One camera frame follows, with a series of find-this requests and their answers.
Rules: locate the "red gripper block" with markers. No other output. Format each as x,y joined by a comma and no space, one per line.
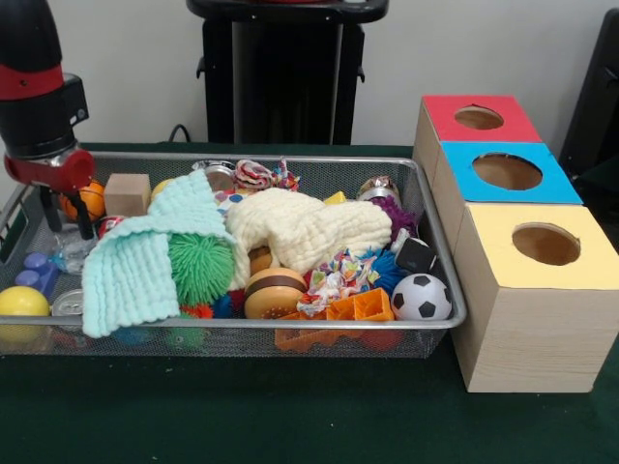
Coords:
58,172

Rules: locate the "mint green cloth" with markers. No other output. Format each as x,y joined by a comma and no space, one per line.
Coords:
131,280

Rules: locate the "cream yellow cloth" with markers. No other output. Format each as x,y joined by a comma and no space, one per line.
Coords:
300,227

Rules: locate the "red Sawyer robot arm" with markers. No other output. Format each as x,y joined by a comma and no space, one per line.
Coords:
34,87

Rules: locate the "clear shallow bin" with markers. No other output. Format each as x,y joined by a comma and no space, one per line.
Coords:
319,174

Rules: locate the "wooden box with three holes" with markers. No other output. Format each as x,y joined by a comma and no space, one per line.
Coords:
522,338

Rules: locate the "small orange basketball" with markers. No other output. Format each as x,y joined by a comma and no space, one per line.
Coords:
92,198

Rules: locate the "pale wooden block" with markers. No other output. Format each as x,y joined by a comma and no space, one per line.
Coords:
128,193

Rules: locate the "purple plastic toy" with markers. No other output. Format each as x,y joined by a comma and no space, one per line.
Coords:
37,273

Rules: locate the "yellow ball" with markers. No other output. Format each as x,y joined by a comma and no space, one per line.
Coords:
21,302

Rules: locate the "small green spiky ball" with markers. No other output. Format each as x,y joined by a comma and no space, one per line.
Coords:
201,269

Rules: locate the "toy burger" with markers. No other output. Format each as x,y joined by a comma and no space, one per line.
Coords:
274,295

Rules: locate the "colourful dotted packet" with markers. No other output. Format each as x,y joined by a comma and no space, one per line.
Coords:
338,275

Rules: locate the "orange plastic toy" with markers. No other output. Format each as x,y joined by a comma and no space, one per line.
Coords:
340,314

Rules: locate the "dark green table cloth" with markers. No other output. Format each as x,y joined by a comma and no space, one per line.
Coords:
290,416

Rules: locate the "black and white soccer ball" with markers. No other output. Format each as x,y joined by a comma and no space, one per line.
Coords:
422,297

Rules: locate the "black stand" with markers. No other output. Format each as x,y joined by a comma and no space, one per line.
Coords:
600,116

